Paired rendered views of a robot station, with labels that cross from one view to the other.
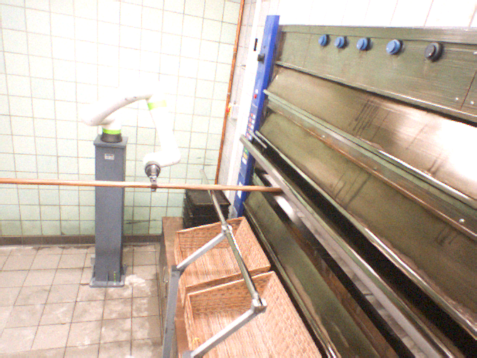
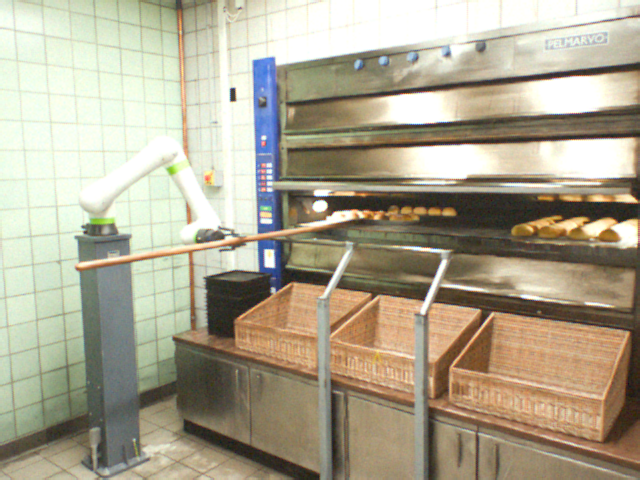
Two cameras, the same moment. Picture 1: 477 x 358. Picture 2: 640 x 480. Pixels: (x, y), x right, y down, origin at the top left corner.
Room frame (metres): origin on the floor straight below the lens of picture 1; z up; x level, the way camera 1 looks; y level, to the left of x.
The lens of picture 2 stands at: (-0.81, 1.56, 1.53)
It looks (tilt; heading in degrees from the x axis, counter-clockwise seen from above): 6 degrees down; 329
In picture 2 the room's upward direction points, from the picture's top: 1 degrees counter-clockwise
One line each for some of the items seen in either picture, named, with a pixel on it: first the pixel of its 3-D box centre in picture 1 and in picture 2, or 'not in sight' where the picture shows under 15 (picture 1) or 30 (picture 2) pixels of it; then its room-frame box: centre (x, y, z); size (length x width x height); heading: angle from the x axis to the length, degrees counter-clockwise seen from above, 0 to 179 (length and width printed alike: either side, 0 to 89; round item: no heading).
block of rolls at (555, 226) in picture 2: not in sight; (580, 226); (0.90, -1.00, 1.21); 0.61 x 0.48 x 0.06; 110
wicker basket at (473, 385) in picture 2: not in sight; (539, 367); (0.62, -0.35, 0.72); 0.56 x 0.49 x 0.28; 21
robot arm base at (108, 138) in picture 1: (112, 133); (97, 228); (2.28, 0.96, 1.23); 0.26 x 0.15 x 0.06; 16
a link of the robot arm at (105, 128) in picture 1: (110, 118); (100, 204); (2.21, 0.95, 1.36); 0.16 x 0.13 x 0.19; 156
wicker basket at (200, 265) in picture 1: (217, 256); (303, 320); (1.76, 0.06, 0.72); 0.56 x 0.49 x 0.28; 19
